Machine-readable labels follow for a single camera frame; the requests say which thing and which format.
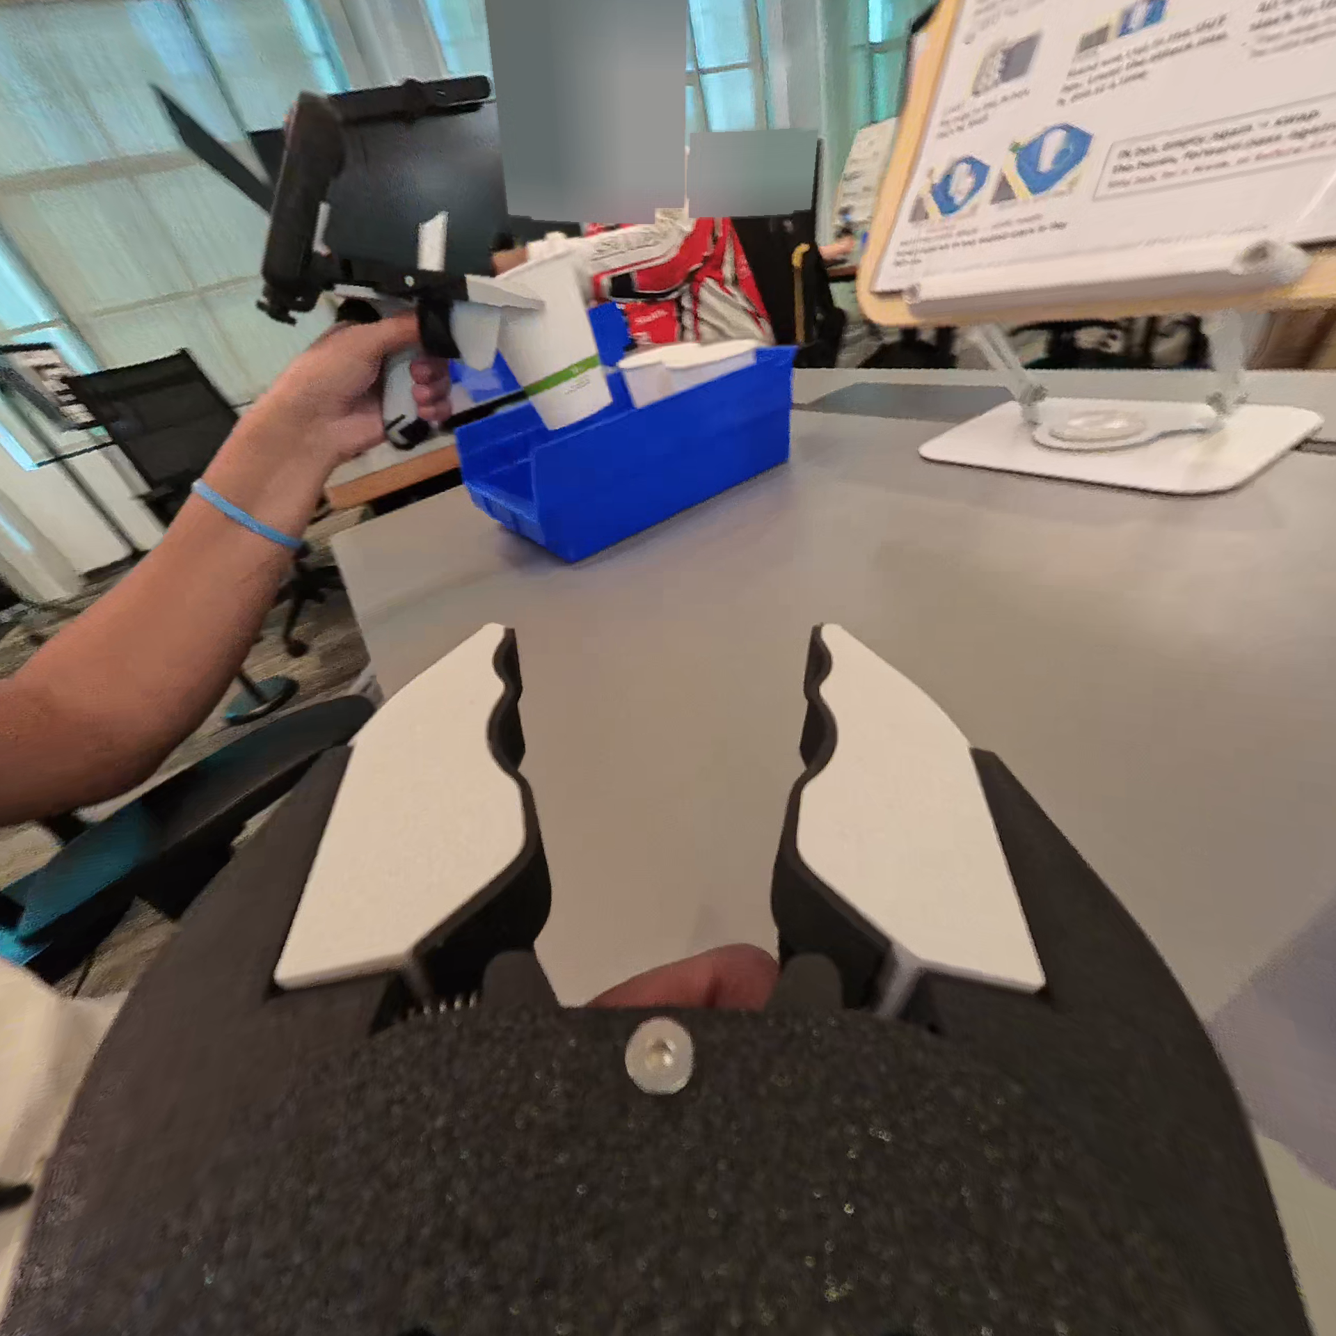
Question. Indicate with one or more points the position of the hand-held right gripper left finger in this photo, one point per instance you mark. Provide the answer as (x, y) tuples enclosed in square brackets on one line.
[(406, 836)]

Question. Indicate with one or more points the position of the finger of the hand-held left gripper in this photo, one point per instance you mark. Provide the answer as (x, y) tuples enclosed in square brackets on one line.
[(490, 299), (435, 243)]

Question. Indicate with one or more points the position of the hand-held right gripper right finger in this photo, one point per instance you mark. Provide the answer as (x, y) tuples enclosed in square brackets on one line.
[(919, 836)]

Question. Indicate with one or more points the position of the white paper cup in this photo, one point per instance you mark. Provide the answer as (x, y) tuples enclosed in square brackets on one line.
[(647, 376), (560, 354), (717, 360)]

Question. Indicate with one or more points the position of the blue plastic bin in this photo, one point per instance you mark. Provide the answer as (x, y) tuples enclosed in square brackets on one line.
[(610, 333), (647, 470)]

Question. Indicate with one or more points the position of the person's left hand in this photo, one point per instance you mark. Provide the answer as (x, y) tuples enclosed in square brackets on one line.
[(312, 407)]

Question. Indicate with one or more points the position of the person's right hand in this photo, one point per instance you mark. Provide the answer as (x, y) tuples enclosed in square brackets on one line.
[(699, 980)]

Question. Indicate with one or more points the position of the black video bar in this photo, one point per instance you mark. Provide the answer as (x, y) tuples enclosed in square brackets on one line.
[(419, 95)]

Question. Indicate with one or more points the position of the wood-edged table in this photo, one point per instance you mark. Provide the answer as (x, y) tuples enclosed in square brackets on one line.
[(398, 475)]

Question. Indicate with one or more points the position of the small marker sign stand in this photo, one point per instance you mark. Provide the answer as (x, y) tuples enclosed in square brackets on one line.
[(49, 392)]

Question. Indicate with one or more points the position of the blue wristband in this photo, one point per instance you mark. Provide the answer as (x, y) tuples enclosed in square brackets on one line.
[(252, 519)]

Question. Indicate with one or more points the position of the printed instruction sheet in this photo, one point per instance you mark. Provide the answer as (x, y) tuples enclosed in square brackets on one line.
[(1095, 158)]

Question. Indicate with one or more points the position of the black wall screen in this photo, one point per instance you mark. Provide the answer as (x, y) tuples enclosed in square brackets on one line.
[(419, 177)]

